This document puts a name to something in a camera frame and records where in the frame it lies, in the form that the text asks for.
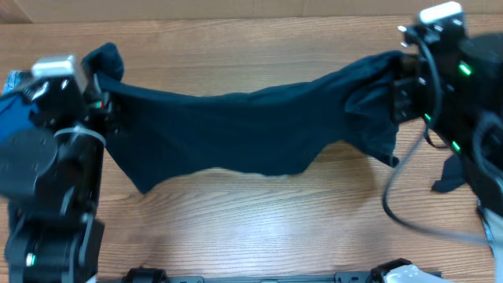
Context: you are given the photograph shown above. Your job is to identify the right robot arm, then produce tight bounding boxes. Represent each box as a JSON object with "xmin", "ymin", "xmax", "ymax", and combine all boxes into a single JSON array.
[{"xmin": 390, "ymin": 13, "xmax": 502, "ymax": 215}]

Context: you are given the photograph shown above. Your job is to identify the folded blue denim shorts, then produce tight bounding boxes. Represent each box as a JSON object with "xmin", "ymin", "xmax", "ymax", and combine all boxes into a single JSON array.
[{"xmin": 2, "ymin": 70, "xmax": 25, "ymax": 94}]

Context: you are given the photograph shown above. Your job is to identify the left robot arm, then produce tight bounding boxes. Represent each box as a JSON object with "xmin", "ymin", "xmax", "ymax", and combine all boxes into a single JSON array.
[{"xmin": 1, "ymin": 74, "xmax": 112, "ymax": 282}]

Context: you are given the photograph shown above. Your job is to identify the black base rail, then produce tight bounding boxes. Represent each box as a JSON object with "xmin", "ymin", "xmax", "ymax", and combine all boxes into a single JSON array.
[{"xmin": 108, "ymin": 258, "xmax": 448, "ymax": 283}]

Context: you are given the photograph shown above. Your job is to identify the dark navy garment pile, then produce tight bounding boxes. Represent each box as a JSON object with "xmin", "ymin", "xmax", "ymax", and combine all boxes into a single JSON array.
[{"xmin": 431, "ymin": 155, "xmax": 466, "ymax": 193}]

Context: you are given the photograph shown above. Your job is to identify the dark navy t-shirt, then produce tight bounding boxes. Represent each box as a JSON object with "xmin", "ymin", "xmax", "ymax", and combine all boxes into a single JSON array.
[{"xmin": 83, "ymin": 43, "xmax": 402, "ymax": 193}]

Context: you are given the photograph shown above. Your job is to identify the light blue jeans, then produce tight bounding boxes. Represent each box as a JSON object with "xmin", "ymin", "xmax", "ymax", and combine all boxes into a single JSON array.
[{"xmin": 477, "ymin": 200, "xmax": 503, "ymax": 283}]

